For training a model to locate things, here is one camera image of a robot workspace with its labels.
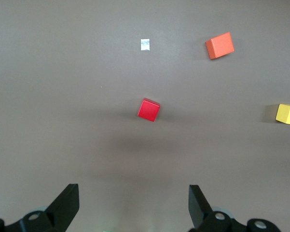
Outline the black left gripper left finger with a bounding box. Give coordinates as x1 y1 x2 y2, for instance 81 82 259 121
0 183 80 232

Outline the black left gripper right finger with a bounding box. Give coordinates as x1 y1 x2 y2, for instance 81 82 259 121
188 184 282 232

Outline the red block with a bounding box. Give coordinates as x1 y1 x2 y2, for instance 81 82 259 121
137 98 161 122

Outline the yellow block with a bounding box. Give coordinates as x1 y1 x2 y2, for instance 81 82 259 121
275 103 290 126

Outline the orange block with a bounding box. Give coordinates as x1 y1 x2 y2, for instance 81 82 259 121
205 31 235 60

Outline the small tape patch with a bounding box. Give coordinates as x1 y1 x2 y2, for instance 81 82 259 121
140 38 151 51

